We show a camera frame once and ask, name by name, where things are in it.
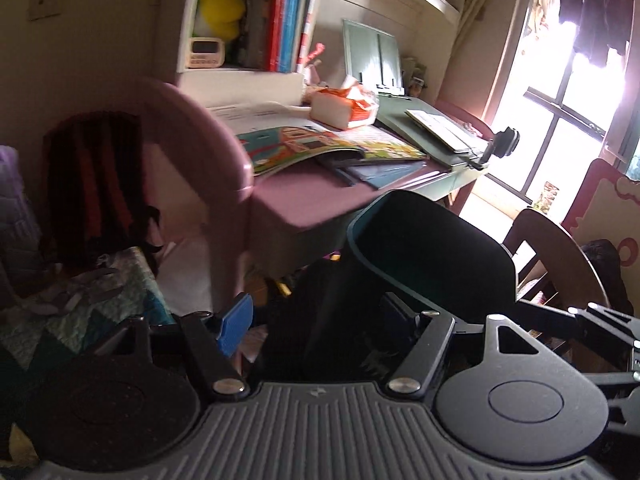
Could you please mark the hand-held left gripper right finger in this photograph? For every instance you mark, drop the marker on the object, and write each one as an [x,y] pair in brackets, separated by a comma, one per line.
[400,312]

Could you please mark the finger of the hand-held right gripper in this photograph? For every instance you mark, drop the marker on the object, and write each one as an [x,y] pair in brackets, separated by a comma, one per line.
[550,314]

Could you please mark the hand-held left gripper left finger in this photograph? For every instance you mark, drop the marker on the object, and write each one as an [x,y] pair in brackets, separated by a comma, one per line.
[235,322]

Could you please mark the dark cloth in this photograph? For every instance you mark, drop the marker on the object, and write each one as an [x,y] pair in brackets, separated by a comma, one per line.
[605,270]

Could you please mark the brown wooden chair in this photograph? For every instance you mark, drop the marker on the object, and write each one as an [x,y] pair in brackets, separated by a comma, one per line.
[565,245]

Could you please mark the pink foam board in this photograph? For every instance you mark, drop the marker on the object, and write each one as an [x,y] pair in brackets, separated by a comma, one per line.
[605,200]

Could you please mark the pink and white desk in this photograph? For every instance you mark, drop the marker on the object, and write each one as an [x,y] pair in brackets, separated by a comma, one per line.
[300,200]

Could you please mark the blue folder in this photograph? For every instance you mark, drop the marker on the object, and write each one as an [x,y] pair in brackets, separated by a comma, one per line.
[385,172]

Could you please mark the patterned quilt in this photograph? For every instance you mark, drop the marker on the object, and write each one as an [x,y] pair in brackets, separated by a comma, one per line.
[75,320]

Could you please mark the colourful picture book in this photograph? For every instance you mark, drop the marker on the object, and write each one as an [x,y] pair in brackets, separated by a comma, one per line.
[280,145]

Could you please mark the open white book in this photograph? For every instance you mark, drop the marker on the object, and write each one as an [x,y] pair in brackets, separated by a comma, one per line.
[440,127]

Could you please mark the pink plastic chair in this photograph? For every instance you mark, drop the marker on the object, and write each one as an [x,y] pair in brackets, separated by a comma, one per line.
[200,135]

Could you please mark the green tilting desk board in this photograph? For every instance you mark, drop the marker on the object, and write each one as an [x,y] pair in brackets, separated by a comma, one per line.
[400,120]

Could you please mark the red black backpack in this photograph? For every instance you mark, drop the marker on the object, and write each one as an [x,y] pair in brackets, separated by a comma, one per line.
[90,185]

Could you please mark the white open workbook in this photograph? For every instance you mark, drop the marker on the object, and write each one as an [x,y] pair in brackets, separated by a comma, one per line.
[255,112]

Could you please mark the orange white snack bag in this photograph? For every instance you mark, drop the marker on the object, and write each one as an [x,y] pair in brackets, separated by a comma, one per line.
[340,110]

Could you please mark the small desk organizer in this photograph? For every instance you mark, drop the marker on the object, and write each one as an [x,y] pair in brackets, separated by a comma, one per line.
[415,77]

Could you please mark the white bookshelf hutch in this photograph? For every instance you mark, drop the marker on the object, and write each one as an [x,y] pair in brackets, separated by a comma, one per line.
[240,85]

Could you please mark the purple bag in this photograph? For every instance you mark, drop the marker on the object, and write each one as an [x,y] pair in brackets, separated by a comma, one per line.
[12,200]

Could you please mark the green book stand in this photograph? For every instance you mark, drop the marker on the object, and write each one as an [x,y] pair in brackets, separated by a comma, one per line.
[370,55]

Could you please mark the pencil holder with pens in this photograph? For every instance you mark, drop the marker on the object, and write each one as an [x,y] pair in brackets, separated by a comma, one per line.
[312,67]

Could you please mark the white kitchen timer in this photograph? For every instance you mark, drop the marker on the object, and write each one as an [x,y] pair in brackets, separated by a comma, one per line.
[205,55]

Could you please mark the row of upright books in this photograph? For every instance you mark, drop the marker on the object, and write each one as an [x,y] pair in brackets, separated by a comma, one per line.
[285,20]

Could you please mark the hanging dark clothes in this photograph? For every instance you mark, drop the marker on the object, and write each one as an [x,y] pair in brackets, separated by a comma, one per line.
[600,10]

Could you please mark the yellow plush toy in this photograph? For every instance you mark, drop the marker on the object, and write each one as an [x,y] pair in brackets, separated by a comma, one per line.
[220,5]

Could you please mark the dark window frame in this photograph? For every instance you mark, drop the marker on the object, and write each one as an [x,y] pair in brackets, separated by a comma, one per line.
[565,110]

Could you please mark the wall switch plate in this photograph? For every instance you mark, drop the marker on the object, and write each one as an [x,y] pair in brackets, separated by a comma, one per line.
[44,2]

